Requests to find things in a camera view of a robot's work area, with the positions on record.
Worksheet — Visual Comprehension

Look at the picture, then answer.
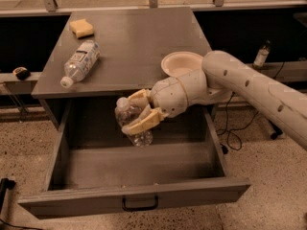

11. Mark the clear water bottle red band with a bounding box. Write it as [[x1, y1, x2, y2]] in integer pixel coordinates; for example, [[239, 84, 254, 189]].
[[115, 97, 153, 148]]

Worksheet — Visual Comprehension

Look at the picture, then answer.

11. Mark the black cable on floor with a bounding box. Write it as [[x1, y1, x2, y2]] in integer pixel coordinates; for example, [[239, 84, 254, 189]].
[[216, 60, 286, 155]]

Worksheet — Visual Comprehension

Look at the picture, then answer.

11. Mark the black stand leg with wheel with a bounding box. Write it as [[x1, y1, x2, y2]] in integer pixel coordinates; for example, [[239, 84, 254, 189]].
[[263, 116, 283, 140]]

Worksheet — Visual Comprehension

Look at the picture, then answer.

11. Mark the labelled clear water bottle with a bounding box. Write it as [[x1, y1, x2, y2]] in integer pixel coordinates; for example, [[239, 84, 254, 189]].
[[60, 40, 101, 88]]

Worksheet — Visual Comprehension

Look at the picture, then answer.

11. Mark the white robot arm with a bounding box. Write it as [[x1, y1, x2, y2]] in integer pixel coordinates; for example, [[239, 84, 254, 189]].
[[122, 51, 307, 150]]

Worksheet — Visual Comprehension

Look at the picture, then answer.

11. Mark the black drawer handle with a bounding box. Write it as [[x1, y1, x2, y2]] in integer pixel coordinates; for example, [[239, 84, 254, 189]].
[[122, 195, 159, 212]]

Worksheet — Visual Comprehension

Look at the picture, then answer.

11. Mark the black object at left edge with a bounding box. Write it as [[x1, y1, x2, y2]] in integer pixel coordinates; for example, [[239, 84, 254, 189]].
[[0, 178, 16, 213]]

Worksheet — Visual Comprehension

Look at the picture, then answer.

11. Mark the yellow sponge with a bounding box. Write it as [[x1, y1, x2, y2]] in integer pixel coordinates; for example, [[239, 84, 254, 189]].
[[69, 19, 94, 38]]

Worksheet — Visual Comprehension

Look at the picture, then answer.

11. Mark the small bottle on ledge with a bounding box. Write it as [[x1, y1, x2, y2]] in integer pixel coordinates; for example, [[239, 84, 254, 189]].
[[252, 40, 272, 69]]

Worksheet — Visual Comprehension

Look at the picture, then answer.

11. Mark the metal window frame rail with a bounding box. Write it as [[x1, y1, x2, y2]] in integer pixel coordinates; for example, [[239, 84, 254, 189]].
[[0, 0, 307, 17]]

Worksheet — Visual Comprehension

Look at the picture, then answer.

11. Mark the grey cabinet with drawer opening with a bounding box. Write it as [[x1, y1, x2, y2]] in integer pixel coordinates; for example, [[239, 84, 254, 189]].
[[32, 7, 211, 127]]

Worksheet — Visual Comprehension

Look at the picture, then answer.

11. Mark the open grey top drawer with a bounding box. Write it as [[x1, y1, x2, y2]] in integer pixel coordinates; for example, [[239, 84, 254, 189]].
[[18, 96, 250, 219]]

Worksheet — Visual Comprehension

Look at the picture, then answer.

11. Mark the white bowl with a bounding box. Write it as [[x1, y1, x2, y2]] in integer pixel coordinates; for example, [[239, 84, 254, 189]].
[[161, 52, 203, 77]]

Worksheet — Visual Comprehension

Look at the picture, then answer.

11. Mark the black yellow tape measure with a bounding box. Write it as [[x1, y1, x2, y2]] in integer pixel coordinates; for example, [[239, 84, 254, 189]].
[[12, 67, 31, 81]]

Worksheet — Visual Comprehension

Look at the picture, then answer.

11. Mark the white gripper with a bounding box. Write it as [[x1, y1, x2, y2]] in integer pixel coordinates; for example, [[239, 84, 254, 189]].
[[122, 70, 208, 135]]

